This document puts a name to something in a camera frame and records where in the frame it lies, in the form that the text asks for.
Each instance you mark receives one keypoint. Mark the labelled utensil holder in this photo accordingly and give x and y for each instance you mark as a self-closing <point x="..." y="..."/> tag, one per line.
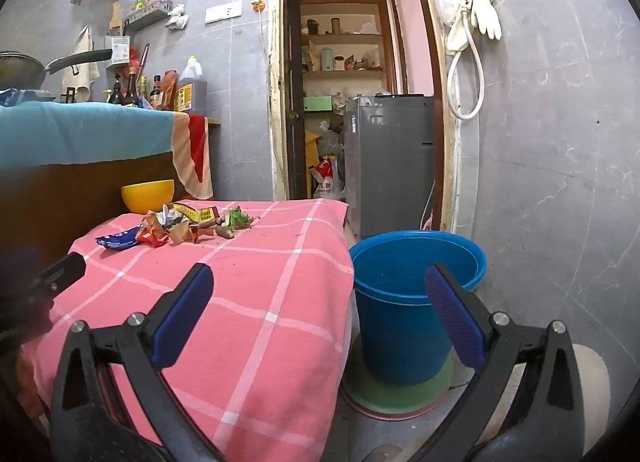
<point x="119" y="50"/>

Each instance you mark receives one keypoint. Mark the dark blue snack wrapper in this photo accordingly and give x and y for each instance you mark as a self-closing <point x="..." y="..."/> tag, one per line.
<point x="117" y="240"/>

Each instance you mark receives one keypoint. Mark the torn yellow brown carton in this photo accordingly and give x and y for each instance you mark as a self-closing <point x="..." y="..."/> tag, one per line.
<point x="200" y="214"/>

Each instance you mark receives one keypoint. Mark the dark wooden door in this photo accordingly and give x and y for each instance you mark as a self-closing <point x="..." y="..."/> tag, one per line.
<point x="295" y="92"/>

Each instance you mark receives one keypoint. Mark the cream rubber gloves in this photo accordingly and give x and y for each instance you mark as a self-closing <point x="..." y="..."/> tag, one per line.
<point x="482" y="12"/>

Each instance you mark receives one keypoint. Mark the orange packet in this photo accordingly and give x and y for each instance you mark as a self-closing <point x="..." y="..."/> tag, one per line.
<point x="170" y="90"/>

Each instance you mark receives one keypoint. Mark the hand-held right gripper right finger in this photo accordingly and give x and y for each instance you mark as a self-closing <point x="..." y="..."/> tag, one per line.
<point x="452" y="314"/>

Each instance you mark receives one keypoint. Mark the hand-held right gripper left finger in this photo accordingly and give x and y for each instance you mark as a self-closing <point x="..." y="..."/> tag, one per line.
<point x="180" y="314"/>

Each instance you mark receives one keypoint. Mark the white wall socket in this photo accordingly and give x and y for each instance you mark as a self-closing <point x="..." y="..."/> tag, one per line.
<point x="223" y="11"/>

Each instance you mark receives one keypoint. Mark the grey washing machine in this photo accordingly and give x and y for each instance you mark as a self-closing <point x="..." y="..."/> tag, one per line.
<point x="390" y="167"/>

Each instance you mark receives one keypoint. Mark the green wrapper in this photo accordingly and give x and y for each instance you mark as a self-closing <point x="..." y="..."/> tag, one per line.
<point x="239" y="218"/>

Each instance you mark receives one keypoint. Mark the teal canister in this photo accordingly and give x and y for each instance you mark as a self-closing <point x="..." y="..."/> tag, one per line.
<point x="326" y="60"/>

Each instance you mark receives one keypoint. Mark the colourful printed towel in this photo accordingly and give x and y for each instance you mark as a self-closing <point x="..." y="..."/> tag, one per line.
<point x="75" y="132"/>

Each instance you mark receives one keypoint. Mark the grey wall shelf with packets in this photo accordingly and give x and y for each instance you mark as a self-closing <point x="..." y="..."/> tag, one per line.
<point x="147" y="17"/>

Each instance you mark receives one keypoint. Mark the pink checked cloth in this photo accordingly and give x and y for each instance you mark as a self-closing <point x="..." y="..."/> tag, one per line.
<point x="260" y="292"/>

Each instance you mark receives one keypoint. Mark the wooden spatula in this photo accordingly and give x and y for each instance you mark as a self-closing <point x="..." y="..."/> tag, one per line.
<point x="115" y="20"/>

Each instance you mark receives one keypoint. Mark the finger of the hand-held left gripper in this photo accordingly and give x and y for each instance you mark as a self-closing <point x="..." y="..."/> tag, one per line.
<point x="65" y="269"/>

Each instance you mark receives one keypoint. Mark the yellow bowl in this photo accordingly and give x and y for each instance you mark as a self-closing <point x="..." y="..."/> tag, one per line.
<point x="147" y="197"/>

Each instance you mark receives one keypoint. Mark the cylindrical tin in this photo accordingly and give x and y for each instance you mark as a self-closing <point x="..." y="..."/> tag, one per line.
<point x="335" y="26"/>

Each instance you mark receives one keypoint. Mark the yellow bag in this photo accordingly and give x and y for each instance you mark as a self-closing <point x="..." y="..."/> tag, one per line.
<point x="312" y="152"/>

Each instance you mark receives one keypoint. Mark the tall dark sauce bottle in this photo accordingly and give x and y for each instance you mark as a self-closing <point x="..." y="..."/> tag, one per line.
<point x="132" y="90"/>

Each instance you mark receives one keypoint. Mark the green box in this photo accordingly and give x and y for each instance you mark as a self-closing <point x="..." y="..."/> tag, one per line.
<point x="317" y="104"/>

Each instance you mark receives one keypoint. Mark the blue plastic bucket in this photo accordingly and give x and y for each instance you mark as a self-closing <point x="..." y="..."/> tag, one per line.
<point x="395" y="322"/>

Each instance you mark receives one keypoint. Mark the orange wall hook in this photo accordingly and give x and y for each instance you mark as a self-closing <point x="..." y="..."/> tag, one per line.
<point x="257" y="4"/>

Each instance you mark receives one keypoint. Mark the beige hanging towel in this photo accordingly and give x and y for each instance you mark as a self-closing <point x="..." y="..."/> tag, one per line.
<point x="82" y="67"/>

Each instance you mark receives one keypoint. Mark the red orange wrapper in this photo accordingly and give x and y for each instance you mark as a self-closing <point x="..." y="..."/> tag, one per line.
<point x="155" y="234"/>

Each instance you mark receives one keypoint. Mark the white crumpled bag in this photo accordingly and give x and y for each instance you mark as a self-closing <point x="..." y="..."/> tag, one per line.
<point x="178" y="16"/>

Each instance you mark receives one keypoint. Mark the white red sack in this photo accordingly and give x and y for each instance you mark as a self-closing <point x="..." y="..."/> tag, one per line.
<point x="327" y="182"/>

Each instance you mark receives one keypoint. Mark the black frying pan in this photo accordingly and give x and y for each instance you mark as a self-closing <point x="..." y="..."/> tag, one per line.
<point x="20" y="70"/>

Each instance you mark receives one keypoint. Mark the dark cup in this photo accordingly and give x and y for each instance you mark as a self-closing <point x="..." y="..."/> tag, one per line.
<point x="312" y="26"/>

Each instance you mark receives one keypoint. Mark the small black bottle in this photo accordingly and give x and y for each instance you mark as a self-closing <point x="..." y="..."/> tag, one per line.
<point x="116" y="91"/>

